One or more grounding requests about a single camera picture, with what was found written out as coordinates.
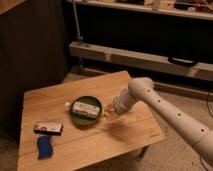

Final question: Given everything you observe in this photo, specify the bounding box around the white gripper with label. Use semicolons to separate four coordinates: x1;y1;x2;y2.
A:
104;97;125;119

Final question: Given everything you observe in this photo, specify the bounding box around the orange pepper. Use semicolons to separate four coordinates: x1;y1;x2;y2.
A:
104;112;113;120

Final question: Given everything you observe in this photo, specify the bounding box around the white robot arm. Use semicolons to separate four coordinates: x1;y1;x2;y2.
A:
104;77;213;167

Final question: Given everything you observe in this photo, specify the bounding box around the white snack box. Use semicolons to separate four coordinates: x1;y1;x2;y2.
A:
73;102;100;118

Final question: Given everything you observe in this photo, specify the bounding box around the dark green plate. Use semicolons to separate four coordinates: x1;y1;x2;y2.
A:
69;96;102;125

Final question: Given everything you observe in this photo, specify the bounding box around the small white bottle cap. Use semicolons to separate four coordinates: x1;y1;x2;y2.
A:
64;102;71;110

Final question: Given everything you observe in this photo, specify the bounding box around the wooden table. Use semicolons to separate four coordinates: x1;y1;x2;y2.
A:
18;71;165;171

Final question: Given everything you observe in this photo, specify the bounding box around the red chocolate bar packet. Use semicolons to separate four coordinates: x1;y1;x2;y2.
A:
33;122;63;135

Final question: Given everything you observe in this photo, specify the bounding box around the blue sponge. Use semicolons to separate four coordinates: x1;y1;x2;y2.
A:
37;135;53;160

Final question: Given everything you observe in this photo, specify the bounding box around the metal stand pole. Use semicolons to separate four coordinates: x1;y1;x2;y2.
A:
72;0;83;46

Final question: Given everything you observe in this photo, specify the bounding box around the cluttered back shelf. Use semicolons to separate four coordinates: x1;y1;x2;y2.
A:
67;0;213;21

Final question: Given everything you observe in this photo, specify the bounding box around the long grey case with handle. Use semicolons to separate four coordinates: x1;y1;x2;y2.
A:
69;41;213;81

